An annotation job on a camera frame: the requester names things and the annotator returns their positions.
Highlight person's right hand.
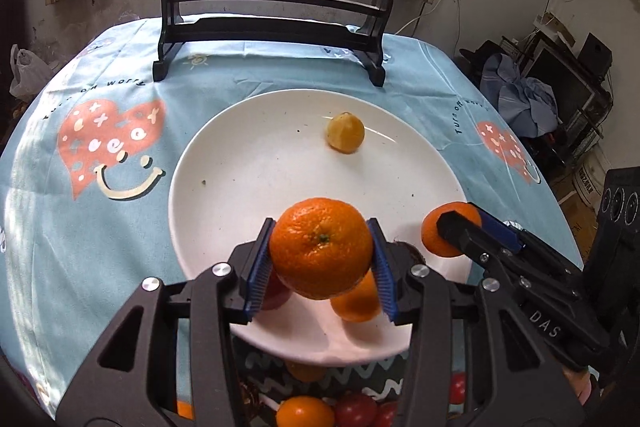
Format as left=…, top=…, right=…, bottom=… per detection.
left=562, top=364, right=601, bottom=408

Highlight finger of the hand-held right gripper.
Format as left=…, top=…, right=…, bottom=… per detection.
left=437, top=212, right=531, bottom=295
left=470, top=204, right=581, bottom=278

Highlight light blue printed tablecloth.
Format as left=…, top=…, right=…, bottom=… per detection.
left=0, top=14, right=586, bottom=427

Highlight large red tomato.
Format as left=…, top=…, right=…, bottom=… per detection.
left=260, top=272, right=293, bottom=312

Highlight large orange mandarin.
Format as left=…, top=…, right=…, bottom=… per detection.
left=269, top=198, right=375, bottom=300

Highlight cardboard box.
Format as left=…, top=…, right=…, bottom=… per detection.
left=532, top=12, right=576, bottom=45

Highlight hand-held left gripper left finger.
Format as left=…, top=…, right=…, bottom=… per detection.
left=55, top=218, right=279, bottom=427

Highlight small yellow citrus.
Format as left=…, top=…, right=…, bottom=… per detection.
left=326, top=112, right=366, bottom=154

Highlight small red tomato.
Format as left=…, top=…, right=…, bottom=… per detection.
left=372, top=401, right=399, bottom=427
left=334, top=393, right=378, bottom=427
left=449, top=372, right=467, bottom=405

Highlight white plastic bag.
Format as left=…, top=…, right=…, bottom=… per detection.
left=10, top=44, right=61, bottom=100

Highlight white plastic bucket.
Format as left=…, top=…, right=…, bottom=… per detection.
left=575, top=152, right=611, bottom=202

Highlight black hat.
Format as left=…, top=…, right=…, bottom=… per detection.
left=460, top=39, right=501, bottom=68

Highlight white round plate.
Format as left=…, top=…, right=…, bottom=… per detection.
left=167, top=88, right=468, bottom=368

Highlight black speaker box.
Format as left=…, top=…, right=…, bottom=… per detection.
left=580, top=33, right=613, bottom=78

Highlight blue crumpled clothes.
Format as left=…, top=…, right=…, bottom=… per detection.
left=480, top=52, right=561, bottom=138

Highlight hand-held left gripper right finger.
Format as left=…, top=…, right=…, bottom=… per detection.
left=365, top=217, right=586, bottom=427

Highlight black monitor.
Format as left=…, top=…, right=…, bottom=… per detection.
left=520, top=42, right=601, bottom=122

